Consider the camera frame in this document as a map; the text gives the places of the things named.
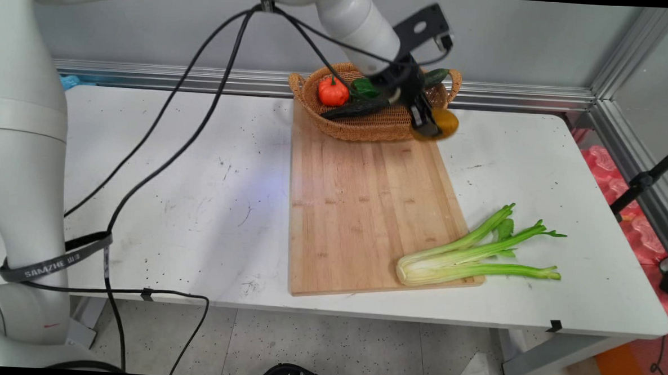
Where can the brown potato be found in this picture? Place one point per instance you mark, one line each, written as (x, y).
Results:
(448, 125)

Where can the red foam sheet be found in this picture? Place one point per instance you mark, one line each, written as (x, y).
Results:
(645, 235)

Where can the small green pepper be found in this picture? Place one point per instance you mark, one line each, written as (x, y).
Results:
(364, 88)

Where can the green celery bunch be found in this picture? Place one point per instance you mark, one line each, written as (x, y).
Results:
(460, 258)

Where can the woven wicker basket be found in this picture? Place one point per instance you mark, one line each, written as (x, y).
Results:
(370, 127)

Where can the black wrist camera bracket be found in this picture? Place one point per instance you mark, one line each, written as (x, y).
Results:
(420, 28)

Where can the bamboo cutting board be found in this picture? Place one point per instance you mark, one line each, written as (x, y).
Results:
(355, 211)

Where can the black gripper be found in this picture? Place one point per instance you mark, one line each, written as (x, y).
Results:
(400, 80)

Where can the dark green cucumber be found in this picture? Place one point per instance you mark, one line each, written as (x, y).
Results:
(354, 108)

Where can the black table edge clip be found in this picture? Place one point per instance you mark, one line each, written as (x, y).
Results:
(147, 294)
(555, 326)

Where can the orange floor object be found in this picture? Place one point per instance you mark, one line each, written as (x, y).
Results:
(622, 369)

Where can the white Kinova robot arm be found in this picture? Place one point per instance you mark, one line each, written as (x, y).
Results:
(26, 140)

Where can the blue foam sheet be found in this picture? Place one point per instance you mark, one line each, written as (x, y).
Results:
(71, 82)

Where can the grey table leg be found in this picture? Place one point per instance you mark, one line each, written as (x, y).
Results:
(558, 355)

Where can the upright aluminium frame post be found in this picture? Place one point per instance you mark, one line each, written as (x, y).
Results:
(633, 48)

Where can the side aluminium frame rail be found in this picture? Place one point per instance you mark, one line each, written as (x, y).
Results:
(640, 150)

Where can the black tripod leg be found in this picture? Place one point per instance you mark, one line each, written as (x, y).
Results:
(641, 181)

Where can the black round floor object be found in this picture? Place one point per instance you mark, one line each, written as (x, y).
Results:
(292, 373)

